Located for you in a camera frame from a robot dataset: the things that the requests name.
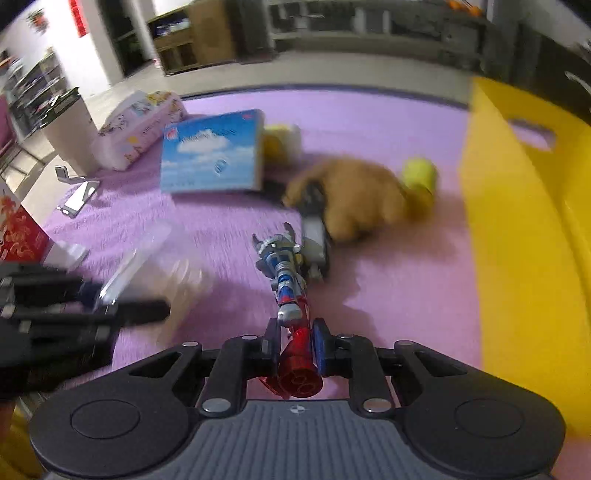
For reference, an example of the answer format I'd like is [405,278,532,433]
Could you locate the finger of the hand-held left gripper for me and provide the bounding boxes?
[107,299,171,326]
[69,275,105,308]

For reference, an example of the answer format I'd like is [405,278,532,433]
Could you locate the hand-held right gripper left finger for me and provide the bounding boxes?
[130,318,282,418]

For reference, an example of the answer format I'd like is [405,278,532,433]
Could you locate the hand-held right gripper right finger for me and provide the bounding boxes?
[311,318,462,418]

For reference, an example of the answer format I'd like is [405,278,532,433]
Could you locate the clear plastic container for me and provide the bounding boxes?
[99,222,213,344]

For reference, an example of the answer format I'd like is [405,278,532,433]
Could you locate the red blue robot toy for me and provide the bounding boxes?
[252,222,325,400]

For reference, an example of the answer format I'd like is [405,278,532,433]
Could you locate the brown plush toy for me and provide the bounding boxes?
[281,157,413,244]

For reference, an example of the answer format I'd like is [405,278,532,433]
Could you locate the blue sky printed box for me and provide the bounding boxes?
[161,109,265,195]

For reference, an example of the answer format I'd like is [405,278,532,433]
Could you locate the yellow plush toy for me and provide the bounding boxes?
[262,124,304,167]

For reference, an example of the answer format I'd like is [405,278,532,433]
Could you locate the small white box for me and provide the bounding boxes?
[45,241,90,271]

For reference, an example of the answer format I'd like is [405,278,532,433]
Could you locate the silver folding phone stand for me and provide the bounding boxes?
[54,165,101,219]

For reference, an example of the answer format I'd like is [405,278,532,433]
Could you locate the red patterned box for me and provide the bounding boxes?
[0,180,51,265]

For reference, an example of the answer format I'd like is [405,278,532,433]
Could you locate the purple fluffy blanket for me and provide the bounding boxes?
[41,88,485,402]

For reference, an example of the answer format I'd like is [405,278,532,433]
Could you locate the white trash bin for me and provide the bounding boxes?
[39,88,101,179]

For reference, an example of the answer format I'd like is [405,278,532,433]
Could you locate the cartoon printed tissue pack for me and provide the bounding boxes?
[90,90,188,171]

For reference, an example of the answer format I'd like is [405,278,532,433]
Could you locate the green jar with gold lid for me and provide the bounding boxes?
[401,158,439,216]

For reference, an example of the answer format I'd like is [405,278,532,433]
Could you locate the metal storage rack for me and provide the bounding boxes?
[0,50,66,139]

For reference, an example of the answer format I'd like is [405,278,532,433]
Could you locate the wooden cabinet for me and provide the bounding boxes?
[148,0,239,77]

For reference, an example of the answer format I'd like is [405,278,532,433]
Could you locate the grey media shelf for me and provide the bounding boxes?
[263,0,490,61]

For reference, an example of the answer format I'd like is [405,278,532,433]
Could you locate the dark low cabinet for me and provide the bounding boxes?
[480,18,591,116]

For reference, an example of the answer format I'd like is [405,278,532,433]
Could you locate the red wall hanging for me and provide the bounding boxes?
[69,0,91,38]

